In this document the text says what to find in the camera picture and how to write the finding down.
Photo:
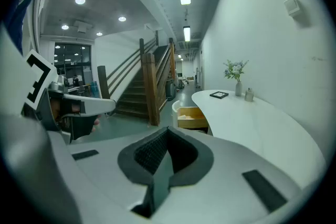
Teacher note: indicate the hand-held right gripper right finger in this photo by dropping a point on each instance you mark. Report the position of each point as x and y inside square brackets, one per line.
[231, 165]

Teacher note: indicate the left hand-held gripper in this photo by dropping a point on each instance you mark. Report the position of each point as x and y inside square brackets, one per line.
[31, 154]

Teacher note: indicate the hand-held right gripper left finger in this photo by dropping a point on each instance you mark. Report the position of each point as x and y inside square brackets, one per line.
[105, 165]

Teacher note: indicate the wooden drawer with white front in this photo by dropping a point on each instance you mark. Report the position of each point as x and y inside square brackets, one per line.
[193, 120]

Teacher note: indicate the person's left hand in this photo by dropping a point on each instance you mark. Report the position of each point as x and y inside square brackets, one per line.
[96, 123]

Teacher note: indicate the glass partition window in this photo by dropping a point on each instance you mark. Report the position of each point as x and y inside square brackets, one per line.
[73, 60]

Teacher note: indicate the brown wooden staircase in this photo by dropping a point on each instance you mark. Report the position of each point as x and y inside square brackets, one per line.
[149, 81]

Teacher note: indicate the round ceiling downlight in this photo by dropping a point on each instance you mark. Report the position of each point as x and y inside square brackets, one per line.
[99, 33]
[80, 0]
[122, 19]
[65, 27]

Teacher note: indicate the dark grey floor cleaning machine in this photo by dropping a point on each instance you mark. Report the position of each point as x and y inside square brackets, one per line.
[170, 90]

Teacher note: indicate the white ceramic vase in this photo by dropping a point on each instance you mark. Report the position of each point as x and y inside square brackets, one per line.
[238, 89]

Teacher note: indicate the white ceiling unit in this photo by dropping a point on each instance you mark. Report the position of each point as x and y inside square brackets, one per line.
[82, 26]

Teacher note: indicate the blue and white flower bouquet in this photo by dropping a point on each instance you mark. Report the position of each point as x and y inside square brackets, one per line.
[235, 69]

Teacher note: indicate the person's navy shirt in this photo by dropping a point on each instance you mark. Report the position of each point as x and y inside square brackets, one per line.
[18, 15]

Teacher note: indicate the left gripper grey camera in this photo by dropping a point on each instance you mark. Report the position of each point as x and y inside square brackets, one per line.
[57, 85]

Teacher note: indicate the black picture frame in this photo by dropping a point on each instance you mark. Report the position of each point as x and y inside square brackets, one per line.
[219, 94]

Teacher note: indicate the white wall junction box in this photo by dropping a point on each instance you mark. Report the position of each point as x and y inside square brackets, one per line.
[292, 6]

